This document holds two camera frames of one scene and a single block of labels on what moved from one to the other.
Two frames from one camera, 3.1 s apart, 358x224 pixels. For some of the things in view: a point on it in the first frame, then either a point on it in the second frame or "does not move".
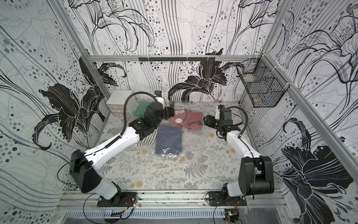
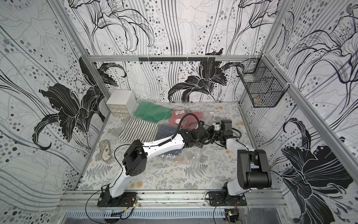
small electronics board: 233,214 does not move
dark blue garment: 168,139 does not move
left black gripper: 167,110 -> 200,141
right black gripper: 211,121 -> 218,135
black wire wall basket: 263,84 does not move
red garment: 187,118 does not move
